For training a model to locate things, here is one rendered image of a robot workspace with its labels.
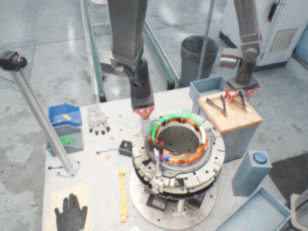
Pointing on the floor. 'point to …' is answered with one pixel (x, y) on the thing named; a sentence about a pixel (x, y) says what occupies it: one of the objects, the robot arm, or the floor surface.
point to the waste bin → (191, 73)
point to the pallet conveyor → (99, 60)
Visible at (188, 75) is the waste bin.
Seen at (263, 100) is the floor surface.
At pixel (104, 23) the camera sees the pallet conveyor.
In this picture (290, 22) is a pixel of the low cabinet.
